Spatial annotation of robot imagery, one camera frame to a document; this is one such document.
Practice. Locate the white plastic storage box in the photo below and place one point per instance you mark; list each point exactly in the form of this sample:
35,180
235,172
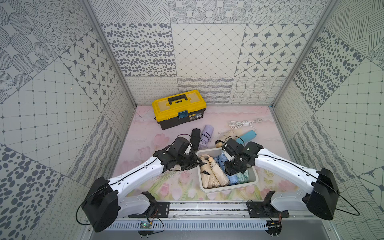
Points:
253,176

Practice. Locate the small beige umbrella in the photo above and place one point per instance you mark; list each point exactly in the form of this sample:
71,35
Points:
221,177

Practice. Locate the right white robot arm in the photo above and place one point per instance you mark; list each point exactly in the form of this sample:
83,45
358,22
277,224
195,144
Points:
318,191

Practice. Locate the yellow black toolbox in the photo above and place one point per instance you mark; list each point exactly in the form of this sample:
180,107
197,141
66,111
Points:
179,109

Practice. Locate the cream umbrella right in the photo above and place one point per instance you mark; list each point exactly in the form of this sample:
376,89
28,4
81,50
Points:
223,136

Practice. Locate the black umbrella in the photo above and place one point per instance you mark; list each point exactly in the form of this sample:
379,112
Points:
195,139

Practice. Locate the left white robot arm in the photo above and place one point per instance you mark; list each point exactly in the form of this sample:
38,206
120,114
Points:
107,200

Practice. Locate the teal umbrella case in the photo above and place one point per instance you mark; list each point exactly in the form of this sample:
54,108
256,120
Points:
247,137

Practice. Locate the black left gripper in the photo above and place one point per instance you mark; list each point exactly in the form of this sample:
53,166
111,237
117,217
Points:
186,160

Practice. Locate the light blue slim umbrella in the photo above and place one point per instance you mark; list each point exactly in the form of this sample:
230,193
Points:
233,180

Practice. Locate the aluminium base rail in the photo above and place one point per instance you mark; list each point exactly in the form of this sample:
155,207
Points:
211,216

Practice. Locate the mint green umbrella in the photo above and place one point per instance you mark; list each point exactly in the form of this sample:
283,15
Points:
243,178

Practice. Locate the small pale blue umbrella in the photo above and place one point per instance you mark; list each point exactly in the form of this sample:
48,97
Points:
221,159

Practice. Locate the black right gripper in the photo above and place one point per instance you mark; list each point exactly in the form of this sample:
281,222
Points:
230,171

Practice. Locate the lavender folded umbrella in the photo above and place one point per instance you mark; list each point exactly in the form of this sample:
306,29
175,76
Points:
206,136

